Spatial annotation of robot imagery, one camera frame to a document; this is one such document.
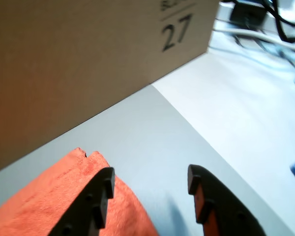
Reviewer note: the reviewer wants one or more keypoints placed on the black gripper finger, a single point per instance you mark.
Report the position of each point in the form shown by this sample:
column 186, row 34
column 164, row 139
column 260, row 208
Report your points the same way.
column 83, row 209
column 226, row 201

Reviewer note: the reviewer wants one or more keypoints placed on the orange terry towel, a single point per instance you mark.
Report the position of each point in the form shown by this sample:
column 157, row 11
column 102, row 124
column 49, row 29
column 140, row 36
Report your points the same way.
column 51, row 196

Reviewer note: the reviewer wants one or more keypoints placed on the brown cardboard monitor box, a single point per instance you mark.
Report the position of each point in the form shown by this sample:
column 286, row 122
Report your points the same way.
column 76, row 61

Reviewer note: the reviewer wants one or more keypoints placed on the black power adapter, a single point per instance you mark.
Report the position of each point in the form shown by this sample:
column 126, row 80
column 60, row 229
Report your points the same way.
column 248, row 12

